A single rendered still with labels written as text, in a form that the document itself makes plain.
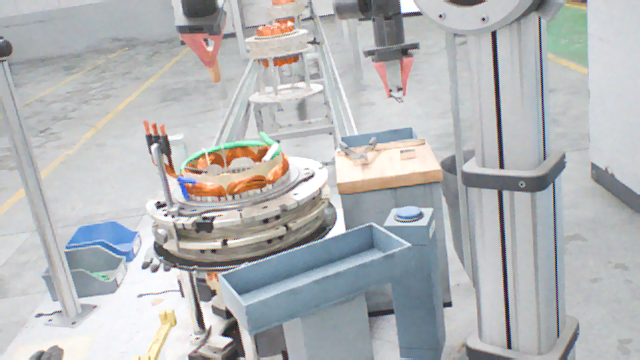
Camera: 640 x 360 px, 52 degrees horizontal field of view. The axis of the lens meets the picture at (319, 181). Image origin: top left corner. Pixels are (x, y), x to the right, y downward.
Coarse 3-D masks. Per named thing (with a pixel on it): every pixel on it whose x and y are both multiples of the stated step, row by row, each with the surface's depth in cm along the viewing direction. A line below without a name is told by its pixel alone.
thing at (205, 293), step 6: (198, 276) 144; (204, 276) 144; (180, 282) 146; (198, 282) 144; (204, 282) 143; (180, 288) 147; (198, 288) 144; (204, 288) 143; (210, 288) 142; (198, 294) 145; (204, 294) 144; (210, 294) 143; (216, 294) 144; (204, 300) 144; (210, 300) 143
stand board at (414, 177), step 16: (336, 160) 132; (352, 160) 131; (368, 160) 129; (384, 160) 128; (400, 160) 126; (416, 160) 125; (432, 160) 123; (352, 176) 122; (368, 176) 120; (384, 176) 119; (400, 176) 119; (416, 176) 119; (432, 176) 119; (352, 192) 120
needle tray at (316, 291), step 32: (288, 256) 95; (320, 256) 97; (352, 256) 99; (384, 256) 89; (224, 288) 89; (256, 288) 94; (288, 288) 84; (320, 288) 86; (352, 288) 88; (256, 320) 83; (288, 320) 85; (320, 320) 89; (352, 320) 91; (288, 352) 97; (320, 352) 90; (352, 352) 93
